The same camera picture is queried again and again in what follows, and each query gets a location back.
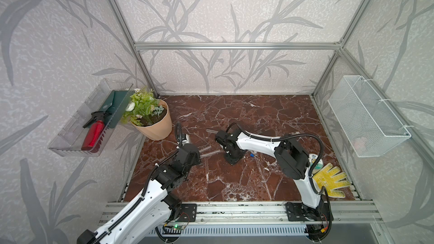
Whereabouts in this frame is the white wire mesh basket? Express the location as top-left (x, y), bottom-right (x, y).
top-left (328, 75), bottom-right (411, 158)

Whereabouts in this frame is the clear plastic wall bin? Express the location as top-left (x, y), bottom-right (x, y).
top-left (48, 79), bottom-right (133, 157)

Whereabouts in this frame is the red spray bottle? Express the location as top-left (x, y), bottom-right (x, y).
top-left (81, 111), bottom-right (111, 153)

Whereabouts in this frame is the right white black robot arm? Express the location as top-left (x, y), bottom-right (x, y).
top-left (215, 128), bottom-right (324, 209)

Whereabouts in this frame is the yellow work glove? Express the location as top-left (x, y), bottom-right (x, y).
top-left (313, 163), bottom-right (351, 199)

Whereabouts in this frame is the terracotta pot with green plant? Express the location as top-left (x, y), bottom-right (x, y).
top-left (121, 88), bottom-right (172, 141)

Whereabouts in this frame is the clear test tube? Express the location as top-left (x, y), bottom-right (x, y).
top-left (206, 129), bottom-right (218, 134)
top-left (199, 146), bottom-right (211, 153)
top-left (200, 150), bottom-right (222, 158)

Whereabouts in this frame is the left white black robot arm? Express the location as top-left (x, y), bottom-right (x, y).
top-left (77, 143), bottom-right (201, 244)

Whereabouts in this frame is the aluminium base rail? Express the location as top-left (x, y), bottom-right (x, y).
top-left (98, 200), bottom-right (384, 226)

